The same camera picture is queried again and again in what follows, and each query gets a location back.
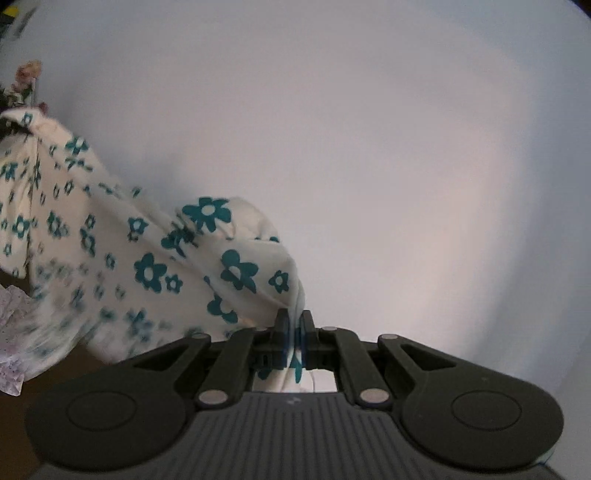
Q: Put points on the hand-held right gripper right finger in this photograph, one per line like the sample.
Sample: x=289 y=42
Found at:
x=305 y=337

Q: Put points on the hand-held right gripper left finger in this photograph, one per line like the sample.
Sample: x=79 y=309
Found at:
x=282 y=337

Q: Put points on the teal floral white garment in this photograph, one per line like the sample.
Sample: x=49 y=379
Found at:
x=152 y=240

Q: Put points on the pink floral garment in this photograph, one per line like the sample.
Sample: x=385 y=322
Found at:
x=11 y=332

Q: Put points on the dried rose bouquet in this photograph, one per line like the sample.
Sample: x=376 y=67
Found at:
x=25 y=74

